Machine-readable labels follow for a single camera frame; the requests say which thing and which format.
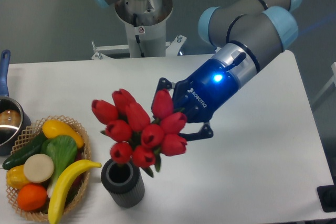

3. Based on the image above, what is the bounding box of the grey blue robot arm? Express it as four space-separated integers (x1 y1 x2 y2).
95 0 302 141

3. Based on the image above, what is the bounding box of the red tulip bouquet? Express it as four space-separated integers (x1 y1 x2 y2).
91 89 187 176

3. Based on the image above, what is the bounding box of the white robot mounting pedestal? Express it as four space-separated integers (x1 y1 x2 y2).
91 0 187 60

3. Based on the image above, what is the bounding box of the blue handled saucepan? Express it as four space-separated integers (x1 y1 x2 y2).
1 49 31 156

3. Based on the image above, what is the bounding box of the beige round disc toy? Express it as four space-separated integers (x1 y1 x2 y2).
23 154 54 183

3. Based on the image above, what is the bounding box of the dark grey ribbed vase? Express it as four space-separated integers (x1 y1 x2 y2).
101 159 145 208

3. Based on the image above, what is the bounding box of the yellow bell pepper toy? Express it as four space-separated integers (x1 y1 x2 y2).
6 165 31 189

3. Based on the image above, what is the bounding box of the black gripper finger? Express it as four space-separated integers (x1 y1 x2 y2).
178 122 214 142
151 77 175 110

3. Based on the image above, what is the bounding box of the orange plastic fruit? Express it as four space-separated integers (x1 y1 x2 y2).
17 184 47 211

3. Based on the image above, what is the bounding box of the white frame at right edge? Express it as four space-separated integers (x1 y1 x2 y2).
311 62 335 112

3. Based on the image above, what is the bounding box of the yellow squash toy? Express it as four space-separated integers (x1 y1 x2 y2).
42 120 84 149

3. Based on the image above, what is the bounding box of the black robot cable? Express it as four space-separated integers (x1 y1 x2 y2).
132 13 145 58

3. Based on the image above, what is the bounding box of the green bok choy toy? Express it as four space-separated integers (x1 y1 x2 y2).
41 135 77 198

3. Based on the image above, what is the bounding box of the woven wicker basket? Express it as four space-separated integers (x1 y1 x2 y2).
6 115 91 222

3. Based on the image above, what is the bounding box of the black device at table edge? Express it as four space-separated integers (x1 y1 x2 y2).
317 185 335 212

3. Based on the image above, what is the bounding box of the dark green cucumber toy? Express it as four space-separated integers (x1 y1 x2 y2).
2 132 47 170

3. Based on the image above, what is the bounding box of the yellow plastic banana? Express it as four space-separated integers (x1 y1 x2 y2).
48 159 102 224

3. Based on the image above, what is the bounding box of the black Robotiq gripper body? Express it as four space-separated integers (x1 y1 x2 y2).
172 59 239 123

